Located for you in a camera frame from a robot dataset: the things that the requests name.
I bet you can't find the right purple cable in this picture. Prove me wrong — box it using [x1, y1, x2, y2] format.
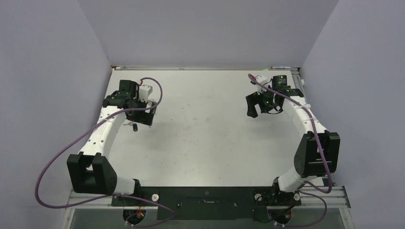
[248, 73, 333, 228]

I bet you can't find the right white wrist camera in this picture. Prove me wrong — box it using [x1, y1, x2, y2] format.
[255, 75, 268, 94]

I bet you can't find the red marker pen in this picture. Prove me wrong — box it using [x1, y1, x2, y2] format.
[270, 66, 292, 70]

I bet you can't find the aluminium rail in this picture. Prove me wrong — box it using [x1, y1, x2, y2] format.
[288, 68, 311, 109]
[67, 187, 351, 210]

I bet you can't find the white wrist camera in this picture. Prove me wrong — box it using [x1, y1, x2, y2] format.
[255, 75, 268, 94]
[138, 85, 153, 103]

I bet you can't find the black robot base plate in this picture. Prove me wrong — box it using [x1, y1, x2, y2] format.
[111, 186, 301, 221]

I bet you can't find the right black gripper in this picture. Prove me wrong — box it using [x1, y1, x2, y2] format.
[246, 85, 278, 118]

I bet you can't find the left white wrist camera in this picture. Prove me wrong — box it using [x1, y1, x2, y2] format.
[138, 85, 153, 103]

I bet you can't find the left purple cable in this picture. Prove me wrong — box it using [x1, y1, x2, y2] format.
[34, 77, 176, 228]

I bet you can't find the aluminium front rail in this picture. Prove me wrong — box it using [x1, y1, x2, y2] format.
[67, 187, 351, 210]

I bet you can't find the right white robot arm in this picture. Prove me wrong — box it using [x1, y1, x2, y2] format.
[246, 74, 341, 204]

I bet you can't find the aluminium right rail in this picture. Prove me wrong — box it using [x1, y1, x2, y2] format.
[288, 68, 311, 109]

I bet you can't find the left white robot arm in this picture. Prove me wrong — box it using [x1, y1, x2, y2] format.
[67, 80, 158, 205]

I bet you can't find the purple cable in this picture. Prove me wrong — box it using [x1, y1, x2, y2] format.
[34, 77, 176, 228]
[248, 73, 333, 228]

